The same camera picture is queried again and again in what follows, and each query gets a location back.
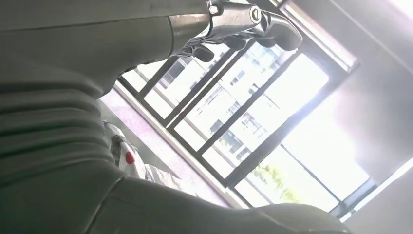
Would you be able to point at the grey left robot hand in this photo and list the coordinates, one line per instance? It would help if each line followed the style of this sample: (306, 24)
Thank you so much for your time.
(80, 42)

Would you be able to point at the crumpled grey package red marks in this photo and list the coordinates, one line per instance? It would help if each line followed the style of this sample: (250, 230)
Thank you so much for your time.
(135, 166)

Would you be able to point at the dark framed window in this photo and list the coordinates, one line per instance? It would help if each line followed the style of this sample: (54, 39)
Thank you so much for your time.
(258, 129)

